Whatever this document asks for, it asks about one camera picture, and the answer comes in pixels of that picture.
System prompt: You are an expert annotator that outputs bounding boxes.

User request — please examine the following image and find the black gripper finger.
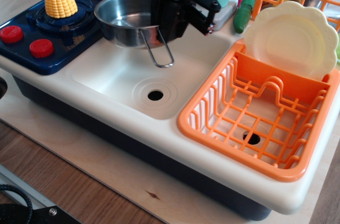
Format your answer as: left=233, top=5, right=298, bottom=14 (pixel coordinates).
left=156, top=0, right=216, bottom=42
left=150, top=0, right=160, bottom=25

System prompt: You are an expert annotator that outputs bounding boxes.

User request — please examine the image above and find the stainless steel pan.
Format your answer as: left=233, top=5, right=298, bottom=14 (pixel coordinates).
left=94, top=0, right=174, bottom=68

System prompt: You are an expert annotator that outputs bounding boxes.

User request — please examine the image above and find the cream toy sink unit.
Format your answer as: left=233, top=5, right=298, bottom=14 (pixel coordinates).
left=2, top=22, right=339, bottom=220

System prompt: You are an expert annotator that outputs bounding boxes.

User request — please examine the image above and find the orange plastic drying rack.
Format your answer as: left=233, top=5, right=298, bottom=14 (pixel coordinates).
left=177, top=40, right=339, bottom=182

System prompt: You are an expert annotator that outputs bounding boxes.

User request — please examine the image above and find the grey toy faucet base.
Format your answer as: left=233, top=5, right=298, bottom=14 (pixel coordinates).
left=213, top=0, right=239, bottom=31

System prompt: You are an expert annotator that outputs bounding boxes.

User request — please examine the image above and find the green toy cucumber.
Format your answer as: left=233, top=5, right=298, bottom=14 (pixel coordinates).
left=233, top=0, right=256, bottom=34

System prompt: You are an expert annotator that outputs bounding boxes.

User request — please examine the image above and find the yellow toy corn cob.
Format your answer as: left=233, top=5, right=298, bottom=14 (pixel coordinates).
left=45, top=0, right=78, bottom=19

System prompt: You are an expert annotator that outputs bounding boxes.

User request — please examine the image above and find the cream scalloped toy plate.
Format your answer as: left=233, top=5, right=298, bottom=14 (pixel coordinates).
left=244, top=1, right=339, bottom=80

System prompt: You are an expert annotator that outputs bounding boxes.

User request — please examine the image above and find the navy blue toy stove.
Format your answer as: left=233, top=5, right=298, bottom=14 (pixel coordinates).
left=1, top=0, right=103, bottom=75

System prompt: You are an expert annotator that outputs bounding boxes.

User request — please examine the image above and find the red stove knob front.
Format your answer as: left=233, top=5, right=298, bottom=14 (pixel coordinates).
left=29, top=39, right=54, bottom=58

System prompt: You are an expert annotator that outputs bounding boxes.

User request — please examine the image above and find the red stove knob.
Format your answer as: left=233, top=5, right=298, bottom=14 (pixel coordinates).
left=1, top=25, right=24, bottom=44
left=29, top=39, right=54, bottom=58

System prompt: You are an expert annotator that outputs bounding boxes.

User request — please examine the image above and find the red stove knob rear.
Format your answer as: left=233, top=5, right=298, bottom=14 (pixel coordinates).
left=1, top=25, right=24, bottom=44

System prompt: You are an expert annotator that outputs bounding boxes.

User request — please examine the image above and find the black bracket with screw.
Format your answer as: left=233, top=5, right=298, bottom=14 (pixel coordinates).
left=30, top=206, right=81, bottom=224

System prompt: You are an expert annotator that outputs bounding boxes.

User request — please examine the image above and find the black braided cable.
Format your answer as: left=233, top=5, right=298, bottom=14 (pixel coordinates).
left=0, top=184, right=33, bottom=224

